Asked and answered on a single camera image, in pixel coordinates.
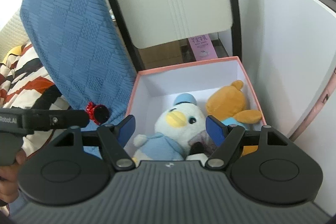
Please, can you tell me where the red lion dance figurine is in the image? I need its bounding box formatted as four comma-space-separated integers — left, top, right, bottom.
85, 102, 110, 125

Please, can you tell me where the black and white panda plush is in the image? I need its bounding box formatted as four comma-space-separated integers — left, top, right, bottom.
186, 141, 211, 164

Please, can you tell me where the person's left hand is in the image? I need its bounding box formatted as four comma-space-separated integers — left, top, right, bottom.
0, 149, 27, 203

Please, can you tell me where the brown bear plush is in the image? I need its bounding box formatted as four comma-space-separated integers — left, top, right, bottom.
206, 80, 263, 151

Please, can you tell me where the cream black striped blanket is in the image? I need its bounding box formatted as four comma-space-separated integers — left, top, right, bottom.
0, 42, 72, 159

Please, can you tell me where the white duck plush blue hat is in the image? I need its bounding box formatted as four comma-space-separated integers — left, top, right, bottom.
132, 93, 206, 165

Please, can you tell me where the pink storage box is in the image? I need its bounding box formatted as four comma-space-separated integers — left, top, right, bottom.
126, 57, 261, 135

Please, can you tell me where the pink paper package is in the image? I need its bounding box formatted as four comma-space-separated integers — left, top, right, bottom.
188, 34, 218, 61

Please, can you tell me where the brown cardboard box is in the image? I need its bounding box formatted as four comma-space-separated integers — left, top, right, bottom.
138, 39, 195, 70

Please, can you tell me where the blue textured pillow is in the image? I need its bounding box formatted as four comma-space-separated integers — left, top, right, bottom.
20, 0, 135, 124

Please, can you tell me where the round white table black rim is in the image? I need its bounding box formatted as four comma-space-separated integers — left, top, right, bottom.
239, 0, 335, 138

